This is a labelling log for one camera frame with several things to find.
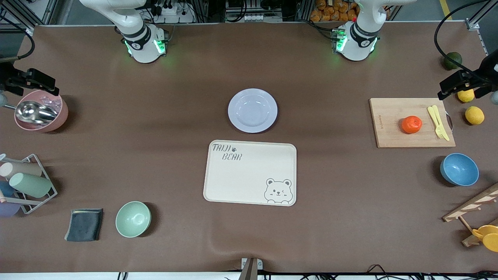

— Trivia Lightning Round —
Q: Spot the orange fruit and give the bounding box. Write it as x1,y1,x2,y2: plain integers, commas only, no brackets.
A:
402,115,423,134

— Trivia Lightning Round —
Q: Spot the white round plate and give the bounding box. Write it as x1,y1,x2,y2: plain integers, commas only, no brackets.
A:
228,88,278,133

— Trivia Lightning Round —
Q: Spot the dark green avocado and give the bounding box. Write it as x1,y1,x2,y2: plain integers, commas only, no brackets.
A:
444,52,463,70

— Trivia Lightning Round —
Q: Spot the metal scoop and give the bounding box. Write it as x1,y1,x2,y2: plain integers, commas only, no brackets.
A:
6,101,59,125

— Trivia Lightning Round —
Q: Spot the yellow plastic fork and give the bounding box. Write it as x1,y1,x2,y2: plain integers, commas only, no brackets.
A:
427,106,446,140

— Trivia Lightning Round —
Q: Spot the pink bowl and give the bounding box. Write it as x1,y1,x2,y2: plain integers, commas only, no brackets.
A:
14,89,69,133

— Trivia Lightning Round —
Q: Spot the yellow plastic knife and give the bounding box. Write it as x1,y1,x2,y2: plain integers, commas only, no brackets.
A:
432,105,450,141

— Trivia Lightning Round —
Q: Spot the wooden cutting board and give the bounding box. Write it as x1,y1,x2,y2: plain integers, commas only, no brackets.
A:
369,98,456,149

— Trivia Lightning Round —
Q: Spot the blue bowl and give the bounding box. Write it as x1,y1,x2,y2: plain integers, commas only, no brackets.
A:
440,153,480,187

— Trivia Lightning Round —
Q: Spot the beige cup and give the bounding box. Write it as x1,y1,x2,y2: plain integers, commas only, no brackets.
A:
0,161,42,179

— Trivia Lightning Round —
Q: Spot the green cup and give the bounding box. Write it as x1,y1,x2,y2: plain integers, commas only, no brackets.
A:
9,172,53,198

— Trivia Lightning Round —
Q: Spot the wooden cup stand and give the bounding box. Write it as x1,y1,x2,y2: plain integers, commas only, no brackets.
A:
442,183,498,247

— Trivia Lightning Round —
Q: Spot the purple cup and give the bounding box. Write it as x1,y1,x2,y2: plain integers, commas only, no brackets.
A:
0,202,21,217

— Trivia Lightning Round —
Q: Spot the bag of orange fruits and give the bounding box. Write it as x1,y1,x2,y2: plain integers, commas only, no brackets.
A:
310,0,360,22

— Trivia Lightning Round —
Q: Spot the dark grey folded cloth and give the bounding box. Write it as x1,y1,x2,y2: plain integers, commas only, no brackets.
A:
64,208,103,242

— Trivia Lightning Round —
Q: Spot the white power strip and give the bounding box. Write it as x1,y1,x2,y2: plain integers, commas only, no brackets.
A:
150,0,195,23

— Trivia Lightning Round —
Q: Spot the yellow cup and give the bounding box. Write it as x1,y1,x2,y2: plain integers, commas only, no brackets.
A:
472,225,498,252

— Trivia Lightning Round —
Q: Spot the light green bowl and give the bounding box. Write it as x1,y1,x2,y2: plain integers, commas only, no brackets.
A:
115,201,151,238

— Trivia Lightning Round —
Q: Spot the cream tray with bear print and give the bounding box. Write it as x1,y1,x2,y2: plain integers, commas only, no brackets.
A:
203,140,297,207

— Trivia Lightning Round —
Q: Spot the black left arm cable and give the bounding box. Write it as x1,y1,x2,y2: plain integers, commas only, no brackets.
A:
434,0,498,84

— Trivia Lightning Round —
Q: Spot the grey wire cup rack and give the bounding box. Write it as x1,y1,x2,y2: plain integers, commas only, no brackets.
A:
0,154,58,215

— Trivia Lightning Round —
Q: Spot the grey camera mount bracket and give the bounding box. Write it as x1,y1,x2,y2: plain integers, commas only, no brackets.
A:
238,257,263,280

